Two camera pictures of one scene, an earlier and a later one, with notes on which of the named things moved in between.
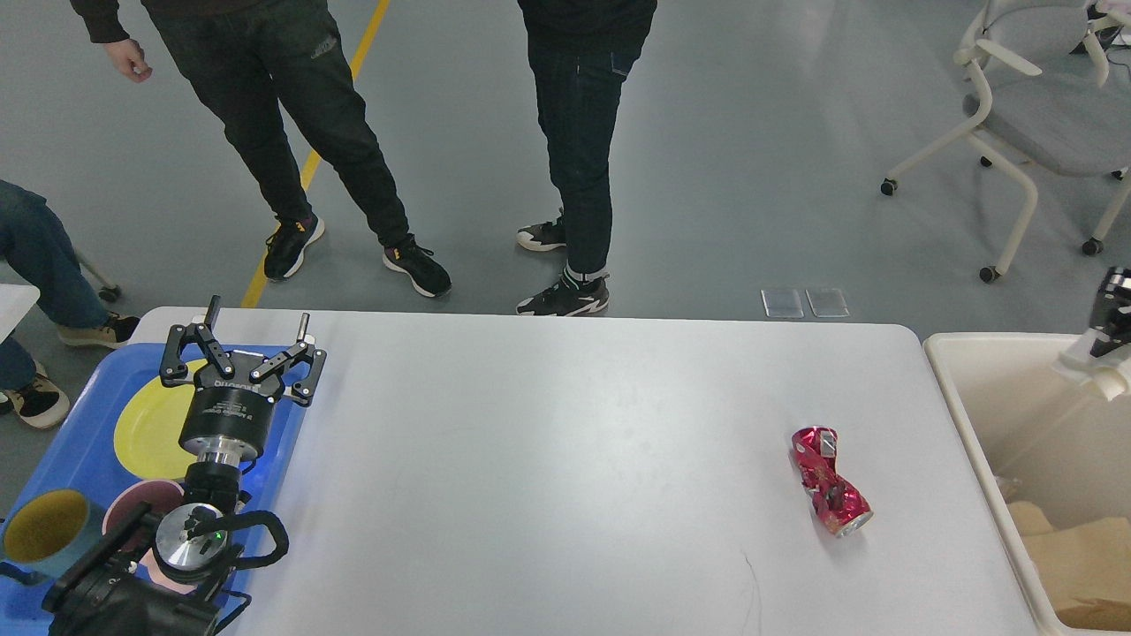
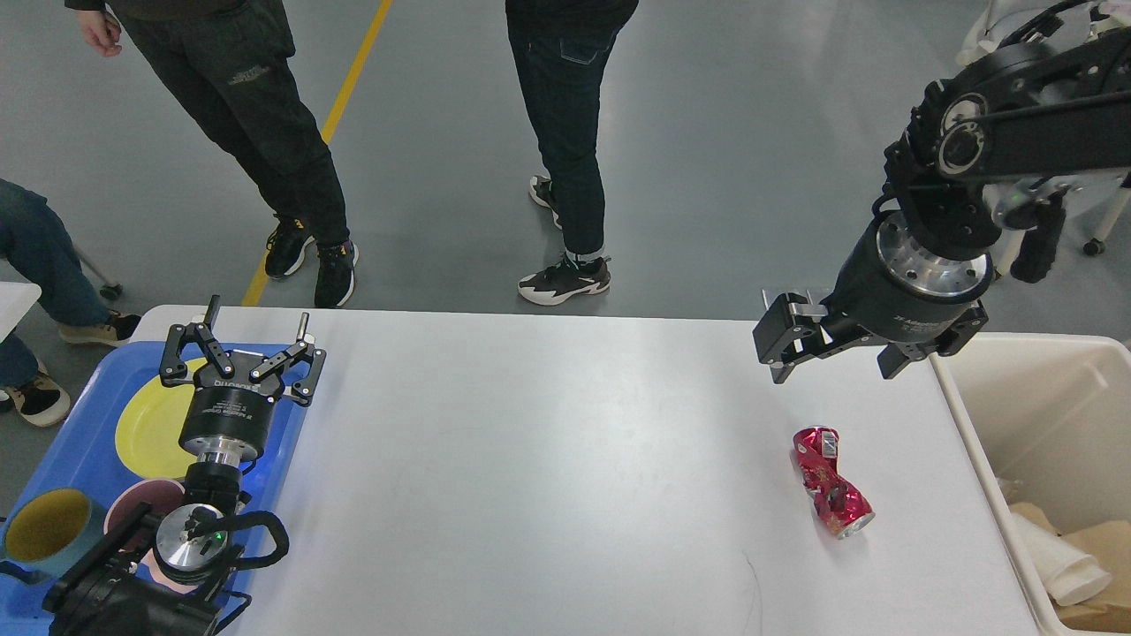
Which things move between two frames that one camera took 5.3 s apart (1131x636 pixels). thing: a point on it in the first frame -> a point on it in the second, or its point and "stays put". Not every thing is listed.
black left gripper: [228, 419] stays put
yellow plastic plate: [148, 426] stays put
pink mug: [162, 495] stays put
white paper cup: [1107, 375] -> [1069, 575]
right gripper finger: [1112, 326] -> [789, 329]
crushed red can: [838, 503] stays put
